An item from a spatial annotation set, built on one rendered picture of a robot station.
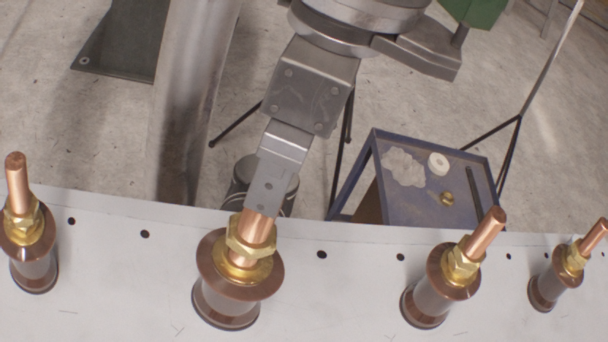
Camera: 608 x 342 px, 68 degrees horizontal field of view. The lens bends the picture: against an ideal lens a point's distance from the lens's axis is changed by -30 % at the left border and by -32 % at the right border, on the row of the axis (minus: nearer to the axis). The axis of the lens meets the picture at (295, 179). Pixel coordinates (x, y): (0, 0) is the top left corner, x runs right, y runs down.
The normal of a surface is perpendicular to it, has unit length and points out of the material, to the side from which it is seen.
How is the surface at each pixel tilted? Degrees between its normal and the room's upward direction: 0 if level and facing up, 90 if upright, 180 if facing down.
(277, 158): 90
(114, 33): 90
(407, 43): 90
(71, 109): 0
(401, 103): 0
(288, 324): 0
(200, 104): 87
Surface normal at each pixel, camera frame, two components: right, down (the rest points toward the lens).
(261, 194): -0.26, 0.66
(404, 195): 0.29, -0.64
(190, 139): 0.53, 0.69
